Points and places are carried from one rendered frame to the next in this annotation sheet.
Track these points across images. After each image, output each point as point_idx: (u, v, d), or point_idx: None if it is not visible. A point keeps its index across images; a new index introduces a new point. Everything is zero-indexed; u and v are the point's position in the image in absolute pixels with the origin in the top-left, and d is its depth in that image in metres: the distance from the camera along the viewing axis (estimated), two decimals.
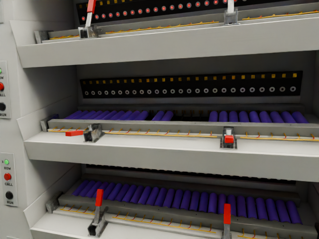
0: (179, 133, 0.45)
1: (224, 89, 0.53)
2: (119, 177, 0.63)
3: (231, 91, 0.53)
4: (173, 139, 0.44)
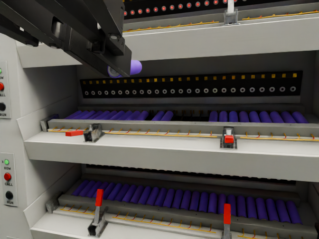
0: (179, 133, 0.45)
1: (224, 89, 0.53)
2: (119, 177, 0.63)
3: (231, 91, 0.53)
4: (173, 139, 0.44)
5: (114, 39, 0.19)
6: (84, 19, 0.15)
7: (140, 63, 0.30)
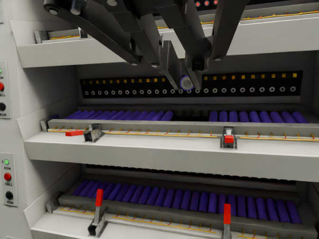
0: (179, 133, 0.45)
1: (224, 89, 0.53)
2: (119, 177, 0.63)
3: (231, 91, 0.53)
4: (173, 139, 0.44)
5: None
6: None
7: (155, 112, 0.55)
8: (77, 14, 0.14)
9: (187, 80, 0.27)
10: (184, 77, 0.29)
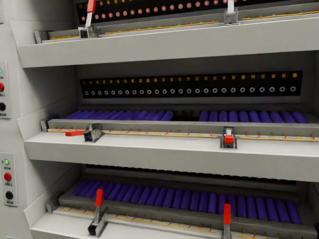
0: (179, 133, 0.45)
1: (224, 89, 0.53)
2: (119, 177, 0.63)
3: (231, 91, 0.53)
4: (173, 139, 0.44)
5: None
6: None
7: (155, 112, 0.55)
8: None
9: None
10: (199, 119, 0.48)
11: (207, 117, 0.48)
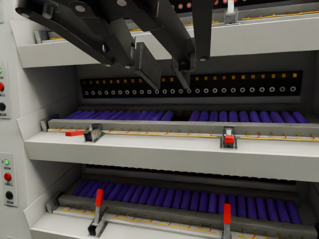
0: (179, 133, 0.45)
1: (224, 89, 0.53)
2: (119, 177, 0.63)
3: (231, 91, 0.53)
4: (173, 139, 0.44)
5: None
6: None
7: (155, 112, 0.55)
8: (48, 18, 0.15)
9: None
10: (199, 119, 0.48)
11: (207, 117, 0.48)
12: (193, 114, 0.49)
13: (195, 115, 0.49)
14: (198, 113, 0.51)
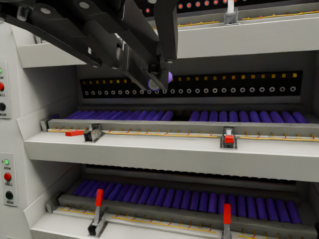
0: (179, 133, 0.45)
1: (224, 89, 0.53)
2: (119, 177, 0.63)
3: (231, 91, 0.53)
4: (173, 139, 0.44)
5: None
6: None
7: (155, 112, 0.55)
8: (23, 20, 0.16)
9: None
10: (199, 119, 0.48)
11: (207, 117, 0.48)
12: (193, 114, 0.49)
13: (195, 115, 0.49)
14: (198, 113, 0.51)
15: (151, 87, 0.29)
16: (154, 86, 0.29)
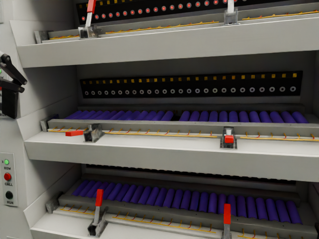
0: (179, 133, 0.45)
1: (224, 89, 0.53)
2: (119, 177, 0.63)
3: (231, 91, 0.53)
4: (173, 139, 0.44)
5: (16, 91, 0.47)
6: (12, 83, 0.43)
7: (155, 112, 0.55)
8: None
9: None
10: (199, 119, 0.48)
11: (207, 117, 0.48)
12: (193, 114, 0.49)
13: (195, 115, 0.49)
14: (198, 113, 0.51)
15: None
16: None
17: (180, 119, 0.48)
